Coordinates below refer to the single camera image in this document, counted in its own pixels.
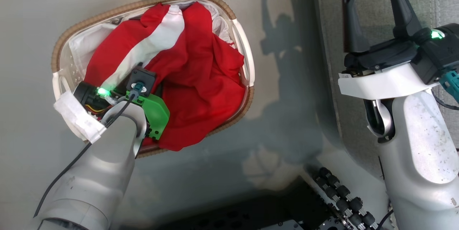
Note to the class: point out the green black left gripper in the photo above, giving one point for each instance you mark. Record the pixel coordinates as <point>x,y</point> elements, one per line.
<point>157,115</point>

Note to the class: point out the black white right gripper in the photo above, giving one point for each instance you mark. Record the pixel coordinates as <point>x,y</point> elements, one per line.
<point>383,81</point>

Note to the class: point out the red and white garment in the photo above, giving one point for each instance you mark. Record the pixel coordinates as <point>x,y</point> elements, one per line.
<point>200,79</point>

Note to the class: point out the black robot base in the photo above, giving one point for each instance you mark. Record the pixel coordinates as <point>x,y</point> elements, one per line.
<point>269,212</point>

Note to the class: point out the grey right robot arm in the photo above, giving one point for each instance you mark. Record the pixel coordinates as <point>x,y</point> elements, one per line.
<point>423,172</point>

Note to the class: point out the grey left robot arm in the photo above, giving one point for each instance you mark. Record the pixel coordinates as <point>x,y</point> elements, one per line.
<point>100,172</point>

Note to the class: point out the white wicker-rimmed laundry basket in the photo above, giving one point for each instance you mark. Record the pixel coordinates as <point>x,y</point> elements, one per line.
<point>249,68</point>

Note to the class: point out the white padded wrap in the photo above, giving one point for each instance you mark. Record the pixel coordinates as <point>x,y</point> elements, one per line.
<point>77,117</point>

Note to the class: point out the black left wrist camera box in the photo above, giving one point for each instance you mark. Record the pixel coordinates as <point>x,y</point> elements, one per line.
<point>143,76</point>

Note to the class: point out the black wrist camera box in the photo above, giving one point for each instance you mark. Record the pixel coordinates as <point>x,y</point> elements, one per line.
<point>143,76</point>
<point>441,58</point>

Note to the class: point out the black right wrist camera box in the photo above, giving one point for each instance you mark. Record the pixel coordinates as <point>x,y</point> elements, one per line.
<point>441,58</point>

